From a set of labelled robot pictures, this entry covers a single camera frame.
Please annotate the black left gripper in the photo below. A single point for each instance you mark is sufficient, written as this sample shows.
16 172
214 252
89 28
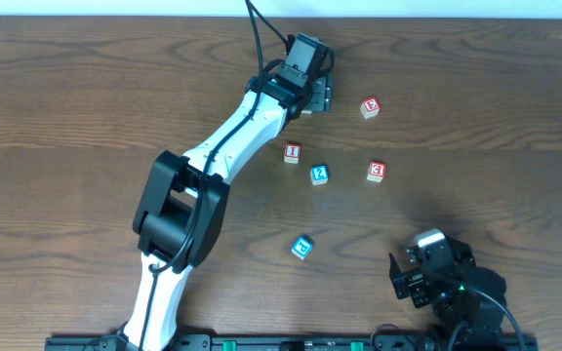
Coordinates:
320 97

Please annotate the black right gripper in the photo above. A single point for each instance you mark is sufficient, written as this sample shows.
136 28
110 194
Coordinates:
409 281

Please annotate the red letter I block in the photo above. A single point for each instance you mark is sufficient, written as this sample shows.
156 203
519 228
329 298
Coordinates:
292 153

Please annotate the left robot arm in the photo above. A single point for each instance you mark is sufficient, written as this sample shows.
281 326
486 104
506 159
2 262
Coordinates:
182 206

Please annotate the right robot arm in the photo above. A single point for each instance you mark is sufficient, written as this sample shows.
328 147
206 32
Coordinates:
467 299

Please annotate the red letter E block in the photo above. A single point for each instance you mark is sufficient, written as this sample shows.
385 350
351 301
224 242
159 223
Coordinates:
370 107

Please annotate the blue question mark block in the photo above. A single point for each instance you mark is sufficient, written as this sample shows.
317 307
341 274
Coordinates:
319 175

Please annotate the red number 3 block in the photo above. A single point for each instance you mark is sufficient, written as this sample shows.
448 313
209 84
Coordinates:
376 171

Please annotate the blue tilted letter block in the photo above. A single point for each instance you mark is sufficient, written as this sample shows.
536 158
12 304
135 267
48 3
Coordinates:
302 247

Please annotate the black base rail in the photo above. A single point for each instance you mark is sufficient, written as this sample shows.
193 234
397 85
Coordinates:
379 342

